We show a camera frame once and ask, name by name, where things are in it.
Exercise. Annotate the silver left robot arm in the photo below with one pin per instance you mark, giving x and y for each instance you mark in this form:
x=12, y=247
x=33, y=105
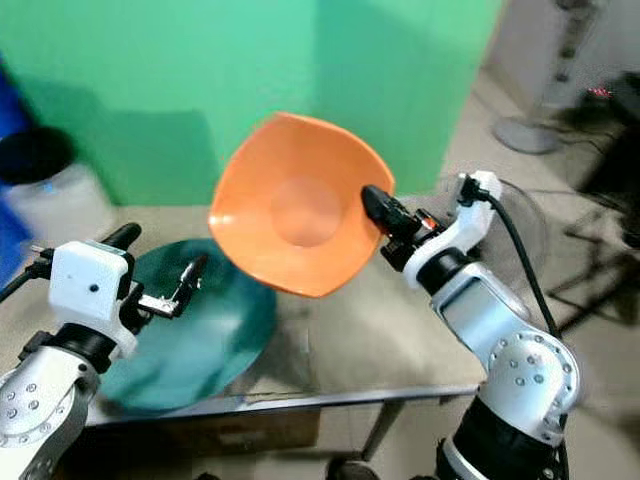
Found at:
x=40, y=400

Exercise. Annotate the green backdrop board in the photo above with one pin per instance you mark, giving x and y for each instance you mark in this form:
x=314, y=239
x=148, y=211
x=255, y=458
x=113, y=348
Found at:
x=210, y=70

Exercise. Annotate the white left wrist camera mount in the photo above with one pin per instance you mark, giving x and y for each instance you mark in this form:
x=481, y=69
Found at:
x=88, y=290

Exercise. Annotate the white standing fan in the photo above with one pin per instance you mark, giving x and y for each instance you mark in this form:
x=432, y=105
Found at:
x=525, y=135

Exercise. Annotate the white jar with black lid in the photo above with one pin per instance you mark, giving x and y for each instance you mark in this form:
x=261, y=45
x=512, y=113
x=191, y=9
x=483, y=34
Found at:
x=50, y=205

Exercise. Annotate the teal round plate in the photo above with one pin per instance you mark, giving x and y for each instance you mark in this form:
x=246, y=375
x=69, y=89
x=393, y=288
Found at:
x=210, y=350

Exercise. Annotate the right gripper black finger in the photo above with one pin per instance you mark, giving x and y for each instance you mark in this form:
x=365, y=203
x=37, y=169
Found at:
x=380, y=206

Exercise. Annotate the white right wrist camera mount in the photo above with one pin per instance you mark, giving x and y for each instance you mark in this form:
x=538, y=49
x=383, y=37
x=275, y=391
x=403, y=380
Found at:
x=460, y=222

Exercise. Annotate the grey metal table leg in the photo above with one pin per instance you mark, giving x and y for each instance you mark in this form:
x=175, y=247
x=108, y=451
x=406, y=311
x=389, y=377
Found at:
x=382, y=428

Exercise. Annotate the brown cardboard box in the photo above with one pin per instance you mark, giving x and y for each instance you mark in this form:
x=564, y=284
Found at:
x=220, y=432

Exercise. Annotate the black device with red light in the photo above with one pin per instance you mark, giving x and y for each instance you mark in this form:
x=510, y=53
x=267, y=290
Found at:
x=610, y=150

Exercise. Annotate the orange plastic bowl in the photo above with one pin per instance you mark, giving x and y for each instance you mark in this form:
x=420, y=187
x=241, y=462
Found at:
x=290, y=160

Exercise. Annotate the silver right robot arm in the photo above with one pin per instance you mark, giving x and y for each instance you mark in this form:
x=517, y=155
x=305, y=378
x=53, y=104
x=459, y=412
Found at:
x=500, y=340

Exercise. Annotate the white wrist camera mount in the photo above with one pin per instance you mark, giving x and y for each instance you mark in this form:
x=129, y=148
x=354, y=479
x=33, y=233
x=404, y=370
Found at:
x=460, y=222
x=88, y=290

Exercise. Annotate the blue panel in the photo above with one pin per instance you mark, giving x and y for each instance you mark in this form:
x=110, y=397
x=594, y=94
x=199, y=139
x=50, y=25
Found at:
x=10, y=230

